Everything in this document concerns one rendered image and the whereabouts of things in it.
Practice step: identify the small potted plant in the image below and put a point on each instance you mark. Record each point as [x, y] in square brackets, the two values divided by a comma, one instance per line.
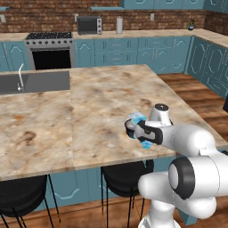
[191, 26]

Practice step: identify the teal base cupboard run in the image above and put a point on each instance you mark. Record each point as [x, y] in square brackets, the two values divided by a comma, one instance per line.
[13, 55]
[212, 65]
[130, 53]

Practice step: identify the grey sink basin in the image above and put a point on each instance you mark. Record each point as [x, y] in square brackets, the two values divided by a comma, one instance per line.
[44, 81]

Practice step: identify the white wall socket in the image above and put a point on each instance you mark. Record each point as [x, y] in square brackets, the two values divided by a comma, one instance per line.
[76, 17]
[2, 18]
[152, 17]

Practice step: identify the small blue yogurt container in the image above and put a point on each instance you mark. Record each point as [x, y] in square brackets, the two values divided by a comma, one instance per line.
[146, 144]

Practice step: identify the teal wall cupboard run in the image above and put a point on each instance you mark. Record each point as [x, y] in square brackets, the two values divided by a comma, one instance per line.
[172, 4]

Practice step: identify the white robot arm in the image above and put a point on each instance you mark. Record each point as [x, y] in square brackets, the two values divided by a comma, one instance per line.
[193, 175]

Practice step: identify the steel cooker with oven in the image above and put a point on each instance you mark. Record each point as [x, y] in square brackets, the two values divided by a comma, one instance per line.
[50, 47]

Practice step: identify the light blue yogurt container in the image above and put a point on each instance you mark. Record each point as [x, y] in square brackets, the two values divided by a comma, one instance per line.
[137, 116]

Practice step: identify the black stool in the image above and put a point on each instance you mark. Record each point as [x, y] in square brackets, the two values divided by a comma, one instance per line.
[124, 178]
[20, 193]

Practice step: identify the black rounded object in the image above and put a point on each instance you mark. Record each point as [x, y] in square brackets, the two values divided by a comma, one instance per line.
[226, 106]

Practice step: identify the grey toaster oven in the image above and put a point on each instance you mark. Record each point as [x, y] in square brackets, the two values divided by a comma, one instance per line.
[88, 25]

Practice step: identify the teal wall shelf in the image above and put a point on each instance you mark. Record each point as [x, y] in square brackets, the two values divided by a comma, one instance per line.
[3, 8]
[107, 8]

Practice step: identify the silver tap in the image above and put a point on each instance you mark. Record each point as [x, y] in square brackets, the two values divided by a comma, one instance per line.
[20, 77]

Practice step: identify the teal island cabinet front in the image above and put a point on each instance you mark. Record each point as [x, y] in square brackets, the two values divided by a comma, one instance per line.
[77, 185]

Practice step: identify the white paper towel roll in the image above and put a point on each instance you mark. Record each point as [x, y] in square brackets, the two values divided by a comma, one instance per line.
[119, 25]

